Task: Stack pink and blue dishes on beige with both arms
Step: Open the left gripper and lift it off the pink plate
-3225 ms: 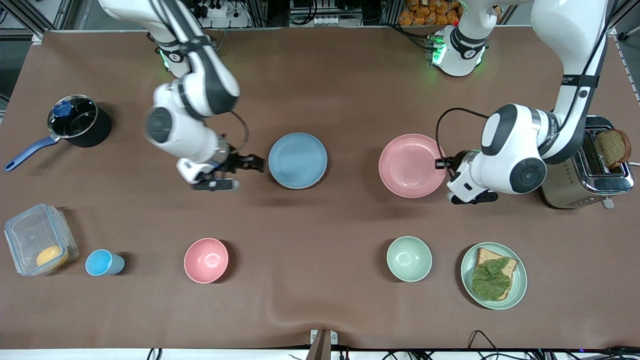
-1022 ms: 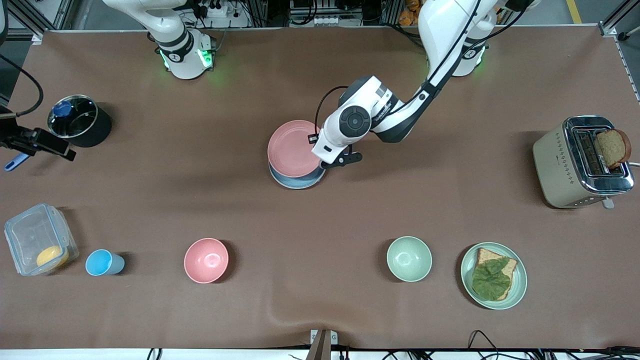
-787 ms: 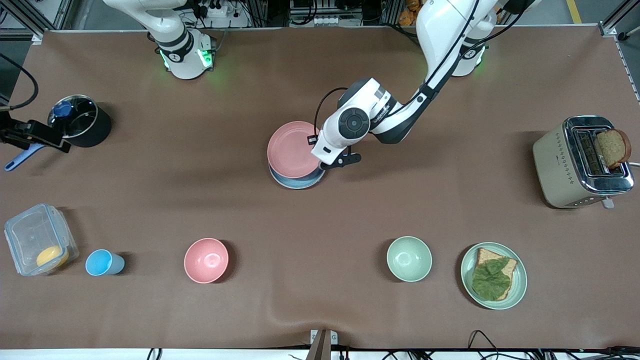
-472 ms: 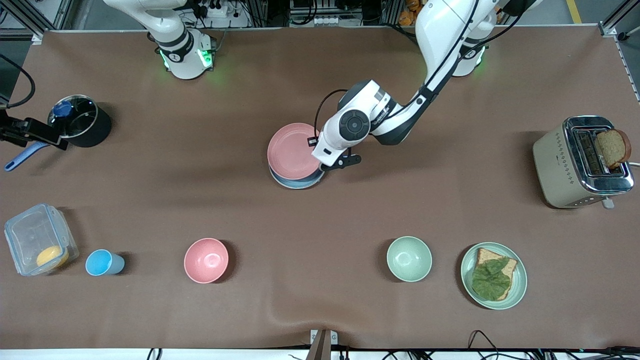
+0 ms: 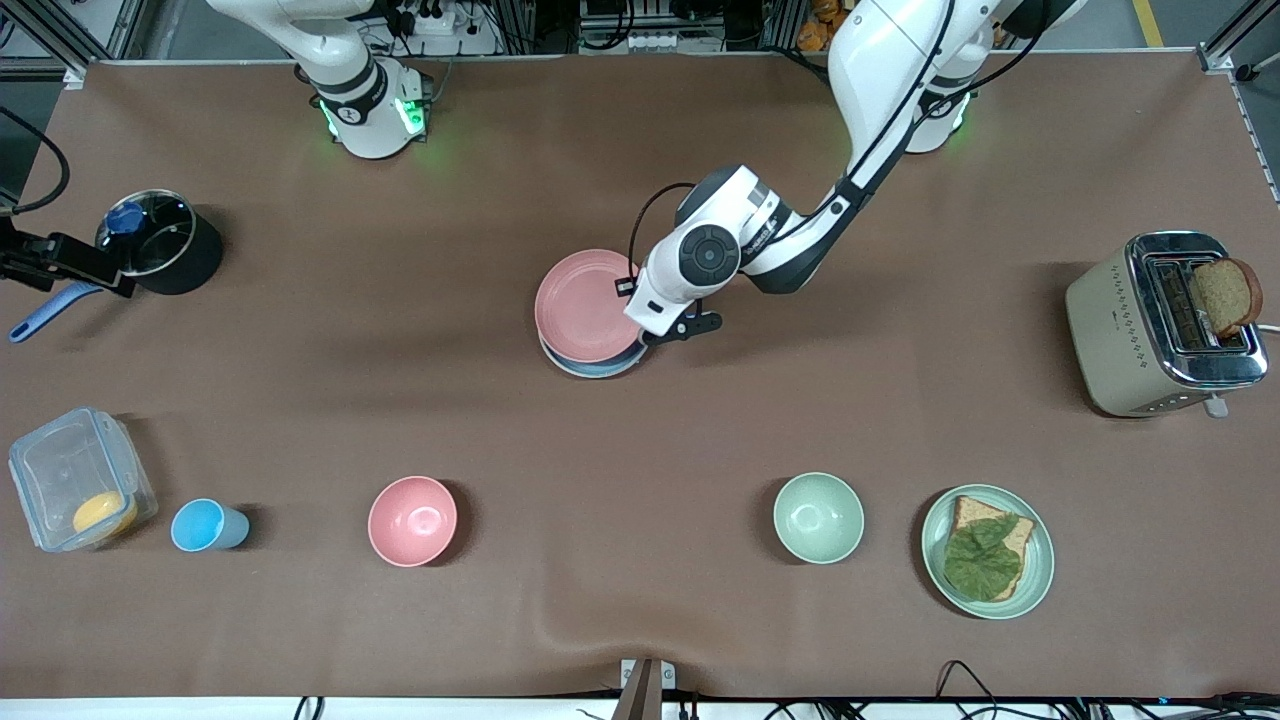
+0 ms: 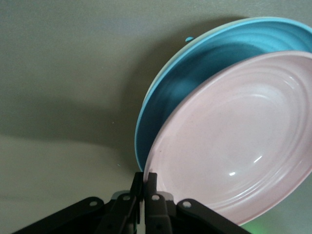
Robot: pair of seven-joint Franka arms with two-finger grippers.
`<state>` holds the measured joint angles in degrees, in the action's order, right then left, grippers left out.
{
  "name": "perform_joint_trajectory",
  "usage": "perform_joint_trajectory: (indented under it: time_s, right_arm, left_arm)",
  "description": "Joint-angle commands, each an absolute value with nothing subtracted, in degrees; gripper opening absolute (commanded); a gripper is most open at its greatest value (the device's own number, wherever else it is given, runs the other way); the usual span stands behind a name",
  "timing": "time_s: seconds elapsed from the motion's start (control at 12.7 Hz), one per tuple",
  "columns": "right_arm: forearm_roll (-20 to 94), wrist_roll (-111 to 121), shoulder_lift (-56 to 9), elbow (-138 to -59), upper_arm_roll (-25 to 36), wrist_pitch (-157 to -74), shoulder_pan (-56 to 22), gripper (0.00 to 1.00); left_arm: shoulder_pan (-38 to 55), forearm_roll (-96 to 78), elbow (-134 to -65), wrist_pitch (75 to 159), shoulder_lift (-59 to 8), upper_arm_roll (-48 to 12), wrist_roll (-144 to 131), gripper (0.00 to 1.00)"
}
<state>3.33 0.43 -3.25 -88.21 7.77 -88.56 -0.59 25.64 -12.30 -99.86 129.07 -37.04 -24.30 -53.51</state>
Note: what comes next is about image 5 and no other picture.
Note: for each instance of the pink plate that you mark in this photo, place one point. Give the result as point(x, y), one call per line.
point(585, 305)

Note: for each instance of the clear plastic container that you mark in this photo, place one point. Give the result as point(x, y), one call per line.
point(60, 470)

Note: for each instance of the brown bread slice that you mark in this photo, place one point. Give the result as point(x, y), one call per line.
point(970, 512)

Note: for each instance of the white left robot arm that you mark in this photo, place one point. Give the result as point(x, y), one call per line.
point(880, 60)

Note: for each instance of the pink bowl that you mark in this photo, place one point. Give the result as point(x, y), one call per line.
point(412, 520)

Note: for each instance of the blue plate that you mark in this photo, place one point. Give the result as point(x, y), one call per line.
point(600, 371)

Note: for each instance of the aluminium frame profile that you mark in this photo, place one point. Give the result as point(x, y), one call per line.
point(1225, 55)
point(60, 45)

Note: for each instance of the metal table bracket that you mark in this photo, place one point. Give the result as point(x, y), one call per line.
point(645, 690)

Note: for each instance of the beige chrome toaster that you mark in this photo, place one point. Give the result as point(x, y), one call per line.
point(1110, 340)

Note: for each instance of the yellow round food piece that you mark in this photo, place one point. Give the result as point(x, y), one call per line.
point(100, 512)

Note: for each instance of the blue cup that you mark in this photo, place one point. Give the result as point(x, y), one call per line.
point(205, 525)

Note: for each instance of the glass lid blue knob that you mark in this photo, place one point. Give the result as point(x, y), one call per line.
point(160, 235)

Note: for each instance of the green lettuce leaf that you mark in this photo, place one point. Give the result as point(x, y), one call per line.
point(980, 565)

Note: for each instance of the green plate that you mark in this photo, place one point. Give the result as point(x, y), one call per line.
point(1040, 575)

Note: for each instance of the white power strip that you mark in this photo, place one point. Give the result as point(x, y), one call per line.
point(655, 42)
point(435, 22)

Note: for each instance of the brown table cloth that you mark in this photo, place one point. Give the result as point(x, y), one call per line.
point(600, 450)

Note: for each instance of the orange packaged snacks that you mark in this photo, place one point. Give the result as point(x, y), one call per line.
point(815, 35)

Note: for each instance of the dark toast slice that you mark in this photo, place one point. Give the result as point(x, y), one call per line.
point(1225, 297)

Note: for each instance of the green bowl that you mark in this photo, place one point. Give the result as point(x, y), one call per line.
point(818, 517)

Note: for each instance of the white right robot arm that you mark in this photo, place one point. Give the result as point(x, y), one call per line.
point(365, 110)

